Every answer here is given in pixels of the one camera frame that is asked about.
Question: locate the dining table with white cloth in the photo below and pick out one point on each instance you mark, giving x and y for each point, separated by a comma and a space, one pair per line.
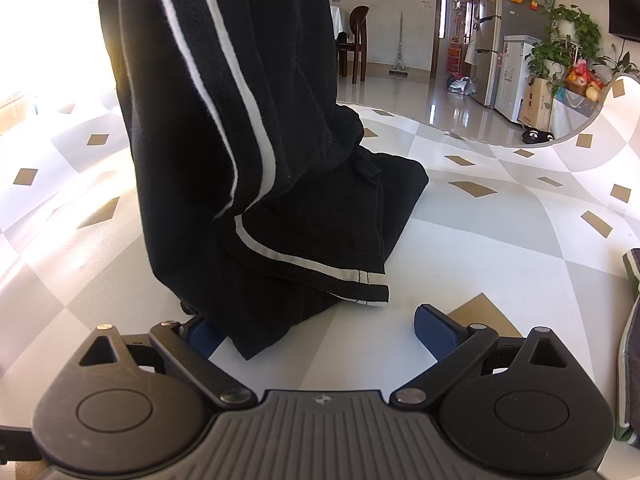
336, 17

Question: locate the potted green plant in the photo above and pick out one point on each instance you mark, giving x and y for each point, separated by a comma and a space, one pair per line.
542, 55

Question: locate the fruit basket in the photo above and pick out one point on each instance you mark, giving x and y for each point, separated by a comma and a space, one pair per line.
582, 77

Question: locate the grey covered cabinet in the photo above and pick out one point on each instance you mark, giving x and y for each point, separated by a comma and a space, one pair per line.
570, 117

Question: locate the plastic bag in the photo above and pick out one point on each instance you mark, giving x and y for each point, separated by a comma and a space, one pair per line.
459, 85

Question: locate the silver refrigerator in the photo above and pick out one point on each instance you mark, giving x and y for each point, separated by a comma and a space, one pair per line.
487, 60

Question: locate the striped cloth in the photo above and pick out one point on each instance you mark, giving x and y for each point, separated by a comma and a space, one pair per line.
632, 310

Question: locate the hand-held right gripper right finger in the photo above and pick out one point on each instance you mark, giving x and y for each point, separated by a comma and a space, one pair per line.
437, 327

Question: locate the white chest freezer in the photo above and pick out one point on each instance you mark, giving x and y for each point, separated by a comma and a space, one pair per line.
510, 75

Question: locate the orange plastic drawers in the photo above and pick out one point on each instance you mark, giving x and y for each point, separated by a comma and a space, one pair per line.
454, 59

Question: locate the black television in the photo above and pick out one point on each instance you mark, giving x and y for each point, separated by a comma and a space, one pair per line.
625, 5

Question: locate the wooden door frame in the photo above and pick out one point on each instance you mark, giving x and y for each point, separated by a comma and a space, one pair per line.
436, 20

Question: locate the long-leaf potted plant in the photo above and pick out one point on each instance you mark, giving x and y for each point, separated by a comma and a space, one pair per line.
620, 62

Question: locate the black white-striped t-shirt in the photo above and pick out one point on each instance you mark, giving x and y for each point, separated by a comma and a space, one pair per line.
300, 110

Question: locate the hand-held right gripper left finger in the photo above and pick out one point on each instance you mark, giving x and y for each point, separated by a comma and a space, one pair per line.
202, 337

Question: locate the dark wooden chair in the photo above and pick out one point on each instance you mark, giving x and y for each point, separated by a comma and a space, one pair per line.
357, 25

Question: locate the cardboard box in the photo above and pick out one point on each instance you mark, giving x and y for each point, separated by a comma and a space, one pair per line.
532, 102

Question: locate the broom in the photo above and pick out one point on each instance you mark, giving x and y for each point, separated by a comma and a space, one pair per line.
398, 67

